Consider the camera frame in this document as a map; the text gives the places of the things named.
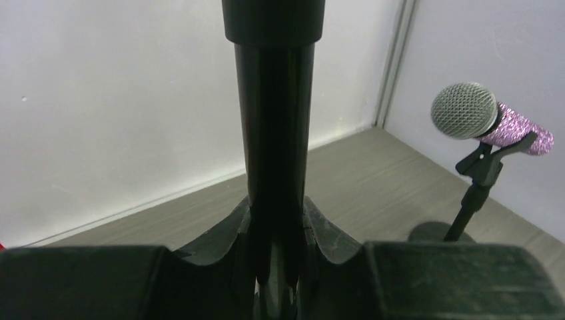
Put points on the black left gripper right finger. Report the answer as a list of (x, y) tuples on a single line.
[(343, 279)]

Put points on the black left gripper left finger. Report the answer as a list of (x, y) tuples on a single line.
[(209, 278)]

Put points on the black music stand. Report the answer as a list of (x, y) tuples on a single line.
[(274, 51)]

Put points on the black right microphone stand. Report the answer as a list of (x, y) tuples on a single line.
[(483, 166)]

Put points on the purple glitter microphone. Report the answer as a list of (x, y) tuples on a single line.
[(470, 111)]

